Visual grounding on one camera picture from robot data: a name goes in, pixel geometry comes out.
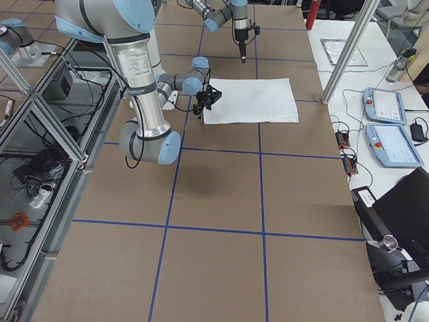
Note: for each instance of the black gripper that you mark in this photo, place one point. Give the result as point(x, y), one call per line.
point(240, 36)
point(202, 98)

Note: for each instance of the white long sleeve printed shirt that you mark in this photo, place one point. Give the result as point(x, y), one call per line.
point(252, 101)

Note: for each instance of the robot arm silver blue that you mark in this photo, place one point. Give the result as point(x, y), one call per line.
point(124, 27)
point(235, 11)

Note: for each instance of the red cylinder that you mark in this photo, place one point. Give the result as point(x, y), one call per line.
point(312, 13)

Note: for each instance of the silver foil framed sheet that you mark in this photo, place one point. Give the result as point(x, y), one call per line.
point(334, 48)

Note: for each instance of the upper orange black connector box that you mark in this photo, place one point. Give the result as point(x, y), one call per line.
point(342, 139)

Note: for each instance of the orange black connector box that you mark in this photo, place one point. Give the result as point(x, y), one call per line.
point(342, 139)
point(350, 165)

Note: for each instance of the clear water bottle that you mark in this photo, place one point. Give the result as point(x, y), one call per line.
point(399, 66)

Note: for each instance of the lower orange black connector box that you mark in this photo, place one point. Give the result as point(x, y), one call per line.
point(350, 165)

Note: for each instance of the upper blue teach pendant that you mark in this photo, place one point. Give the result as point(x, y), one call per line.
point(384, 106)

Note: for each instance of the blue teach pendant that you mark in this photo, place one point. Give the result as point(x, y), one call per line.
point(384, 106)
point(391, 146)

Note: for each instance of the lower blue teach pendant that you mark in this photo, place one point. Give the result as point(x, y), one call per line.
point(391, 146)

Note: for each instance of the black power adapter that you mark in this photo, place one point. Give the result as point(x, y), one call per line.
point(417, 133)

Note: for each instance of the orange clamp part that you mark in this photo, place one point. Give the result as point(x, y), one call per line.
point(18, 221)

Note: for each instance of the black laptop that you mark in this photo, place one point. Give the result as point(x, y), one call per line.
point(401, 212)

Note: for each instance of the silver metal cup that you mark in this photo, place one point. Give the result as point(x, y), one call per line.
point(390, 243)

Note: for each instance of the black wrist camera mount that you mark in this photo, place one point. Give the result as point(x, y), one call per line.
point(255, 28)
point(212, 95)

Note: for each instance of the white camera post with base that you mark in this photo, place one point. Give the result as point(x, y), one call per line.
point(157, 60)

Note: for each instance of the aluminium frame post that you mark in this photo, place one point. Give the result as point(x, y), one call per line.
point(353, 40)

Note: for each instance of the aluminium lattice frame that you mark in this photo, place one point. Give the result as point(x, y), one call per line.
point(58, 99)

